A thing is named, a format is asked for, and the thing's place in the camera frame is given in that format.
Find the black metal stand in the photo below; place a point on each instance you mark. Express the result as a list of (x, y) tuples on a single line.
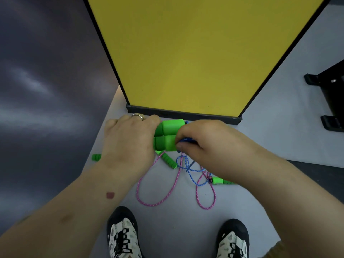
[(332, 87)]

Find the yellow board with black frame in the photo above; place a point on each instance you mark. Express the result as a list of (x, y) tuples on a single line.
[(199, 51)]

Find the person's left black white shoe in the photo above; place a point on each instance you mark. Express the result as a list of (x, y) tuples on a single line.
[(122, 236)]

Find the person's left forearm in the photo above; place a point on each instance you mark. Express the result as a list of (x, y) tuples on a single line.
[(67, 212)]

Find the person's left fingers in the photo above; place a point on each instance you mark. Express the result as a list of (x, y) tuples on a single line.
[(134, 122)]

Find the person's right hand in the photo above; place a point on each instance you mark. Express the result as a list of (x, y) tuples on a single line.
[(220, 147)]

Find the person's right thumb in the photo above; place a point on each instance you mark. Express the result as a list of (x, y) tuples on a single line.
[(189, 150)]

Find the person's left hand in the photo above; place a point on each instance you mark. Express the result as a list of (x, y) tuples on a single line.
[(126, 142)]

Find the person's right black white shoe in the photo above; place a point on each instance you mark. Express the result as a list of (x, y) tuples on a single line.
[(232, 241)]

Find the mustard yellow clothing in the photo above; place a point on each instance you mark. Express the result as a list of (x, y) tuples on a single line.
[(274, 251)]

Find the person's black white shoe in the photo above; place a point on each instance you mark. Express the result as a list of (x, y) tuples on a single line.
[(122, 236), (232, 241)]

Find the person's right forearm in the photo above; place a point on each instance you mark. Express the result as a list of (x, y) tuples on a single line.
[(295, 206)]

